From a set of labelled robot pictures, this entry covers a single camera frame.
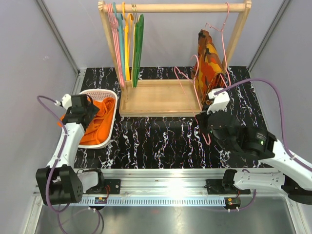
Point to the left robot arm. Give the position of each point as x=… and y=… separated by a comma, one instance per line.
x=58, y=182

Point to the white slotted cable duct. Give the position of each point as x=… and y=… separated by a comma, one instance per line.
x=154, y=201

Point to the wooden clothes rack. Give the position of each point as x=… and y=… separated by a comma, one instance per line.
x=165, y=98

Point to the thin gold wire hanger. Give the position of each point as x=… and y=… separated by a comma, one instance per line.
x=134, y=12

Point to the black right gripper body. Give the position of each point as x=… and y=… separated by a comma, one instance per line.
x=205, y=124

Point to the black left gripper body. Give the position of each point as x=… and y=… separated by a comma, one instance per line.
x=92, y=110

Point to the camouflage orange trousers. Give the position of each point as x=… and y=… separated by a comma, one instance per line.
x=207, y=73

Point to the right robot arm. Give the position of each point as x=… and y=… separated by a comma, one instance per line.
x=292, y=178

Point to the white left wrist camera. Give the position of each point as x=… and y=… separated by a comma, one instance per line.
x=65, y=102

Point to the pink hanger on rack left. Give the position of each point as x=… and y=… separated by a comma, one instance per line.
x=114, y=28

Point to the green hanger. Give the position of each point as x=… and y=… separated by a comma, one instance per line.
x=137, y=49

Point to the pink wire hanger with camouflage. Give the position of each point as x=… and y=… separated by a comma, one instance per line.
x=221, y=31

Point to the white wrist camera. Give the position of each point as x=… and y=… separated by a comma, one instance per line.
x=65, y=102
x=220, y=100

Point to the white perforated plastic basket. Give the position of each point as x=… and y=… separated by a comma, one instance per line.
x=99, y=131

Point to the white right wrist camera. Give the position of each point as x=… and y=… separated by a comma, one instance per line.
x=220, y=100

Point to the yellow hanger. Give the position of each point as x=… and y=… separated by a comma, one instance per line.
x=128, y=29

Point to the teal hanger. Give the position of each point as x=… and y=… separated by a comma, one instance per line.
x=120, y=30

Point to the aluminium front rail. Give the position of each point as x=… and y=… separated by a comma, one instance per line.
x=187, y=182

